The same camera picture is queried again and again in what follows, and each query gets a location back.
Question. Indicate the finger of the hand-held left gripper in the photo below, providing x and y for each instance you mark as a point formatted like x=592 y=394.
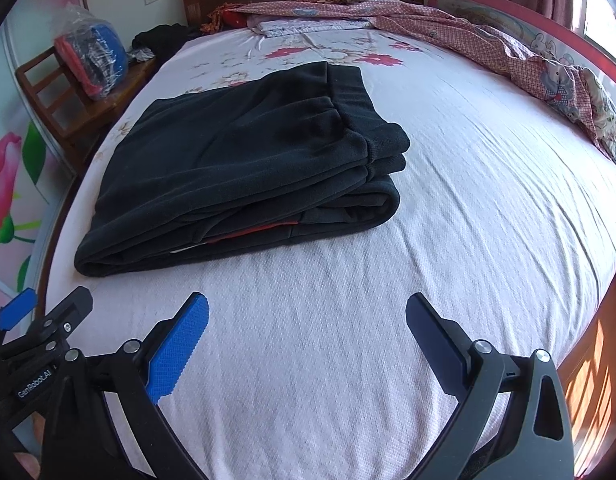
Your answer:
x=70 y=306
x=18 y=307

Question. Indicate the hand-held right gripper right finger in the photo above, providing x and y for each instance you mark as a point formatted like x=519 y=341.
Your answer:
x=433 y=335

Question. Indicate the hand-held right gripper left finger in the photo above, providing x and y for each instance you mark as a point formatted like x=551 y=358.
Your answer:
x=178 y=345

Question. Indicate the dark pants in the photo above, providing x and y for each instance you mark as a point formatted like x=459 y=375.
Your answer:
x=228 y=160

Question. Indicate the person's left hand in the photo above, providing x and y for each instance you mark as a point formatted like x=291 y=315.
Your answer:
x=27 y=465

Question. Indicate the bed with floral white sheet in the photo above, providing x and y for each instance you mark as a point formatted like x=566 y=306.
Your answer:
x=363 y=310

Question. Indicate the floral printed wardrobe door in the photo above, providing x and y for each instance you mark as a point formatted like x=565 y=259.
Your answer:
x=18 y=160

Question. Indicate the wooden chair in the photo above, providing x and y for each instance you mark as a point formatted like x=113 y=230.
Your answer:
x=53 y=105

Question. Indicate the plastic bag of clothes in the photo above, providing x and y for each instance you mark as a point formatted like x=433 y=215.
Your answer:
x=95 y=55

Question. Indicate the black cloth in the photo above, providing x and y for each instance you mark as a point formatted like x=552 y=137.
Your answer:
x=163 y=40

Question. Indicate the pink checkered quilt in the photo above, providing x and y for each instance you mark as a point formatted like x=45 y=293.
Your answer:
x=438 y=25

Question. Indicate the orange fringed cloth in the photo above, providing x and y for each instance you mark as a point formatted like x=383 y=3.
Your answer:
x=213 y=22

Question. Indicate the red cloth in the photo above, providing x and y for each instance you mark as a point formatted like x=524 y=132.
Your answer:
x=235 y=20

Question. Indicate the folded floral sheets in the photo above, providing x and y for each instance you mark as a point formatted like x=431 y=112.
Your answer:
x=308 y=25

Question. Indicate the window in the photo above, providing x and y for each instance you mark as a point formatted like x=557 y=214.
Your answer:
x=603 y=25

